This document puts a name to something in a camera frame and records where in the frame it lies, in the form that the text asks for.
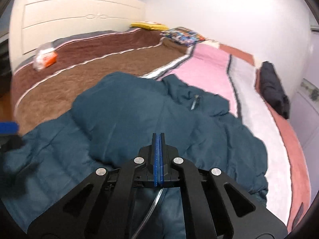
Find teal quilted puffer jacket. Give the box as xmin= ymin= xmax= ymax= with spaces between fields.
xmin=1 ymin=72 xmax=268 ymax=230

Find striped brown pink bed blanket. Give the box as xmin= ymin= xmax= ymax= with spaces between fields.
xmin=11 ymin=28 xmax=310 ymax=230

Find orange white plastic package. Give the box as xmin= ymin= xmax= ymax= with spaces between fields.
xmin=32 ymin=42 xmax=57 ymax=71

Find cream wooden headboard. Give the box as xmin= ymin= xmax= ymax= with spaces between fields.
xmin=9 ymin=0 xmax=146 ymax=72

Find folded black garment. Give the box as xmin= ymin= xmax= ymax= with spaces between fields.
xmin=259 ymin=61 xmax=290 ymax=119

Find white panelled wardrobe door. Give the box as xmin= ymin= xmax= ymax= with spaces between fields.
xmin=289 ymin=24 xmax=319 ymax=150

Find colourful cartoon print pillow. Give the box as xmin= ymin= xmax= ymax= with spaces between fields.
xmin=160 ymin=26 xmax=206 ymax=47

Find yellow pillow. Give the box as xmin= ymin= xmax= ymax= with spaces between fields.
xmin=130 ymin=21 xmax=169 ymax=31

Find brown wooden bed frame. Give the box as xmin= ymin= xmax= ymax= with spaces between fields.
xmin=0 ymin=91 xmax=13 ymax=121

